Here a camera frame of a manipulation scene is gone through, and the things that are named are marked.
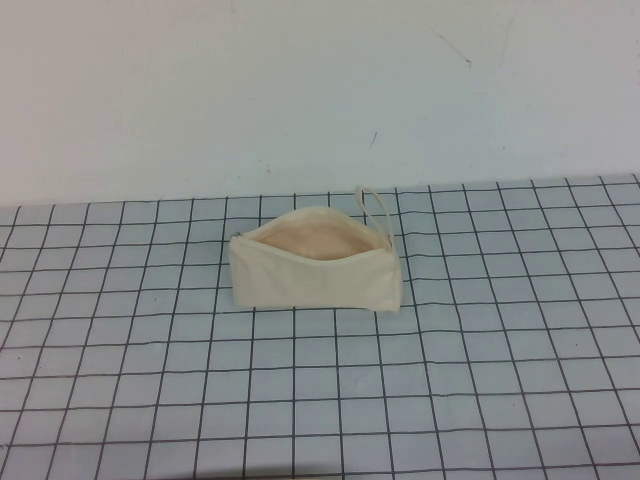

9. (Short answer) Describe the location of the cream fabric pencil case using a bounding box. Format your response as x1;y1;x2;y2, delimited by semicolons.
228;184;403;315

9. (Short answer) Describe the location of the blue grid-pattern tablecloth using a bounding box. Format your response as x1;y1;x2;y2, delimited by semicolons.
0;173;640;480

